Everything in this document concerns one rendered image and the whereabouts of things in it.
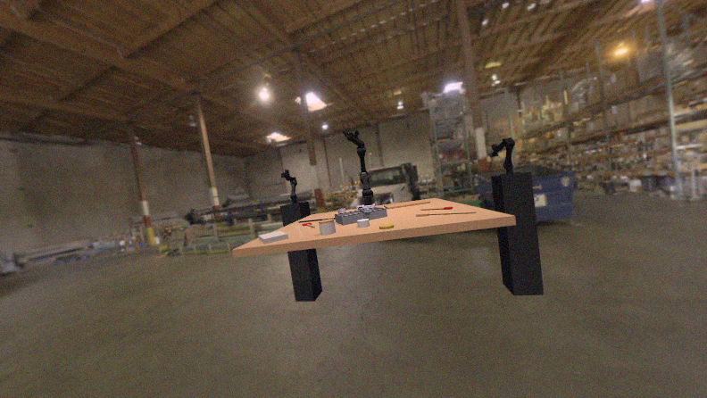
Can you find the brown wooden board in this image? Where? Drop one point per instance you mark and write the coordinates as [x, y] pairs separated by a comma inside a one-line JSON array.
[[398, 205]]

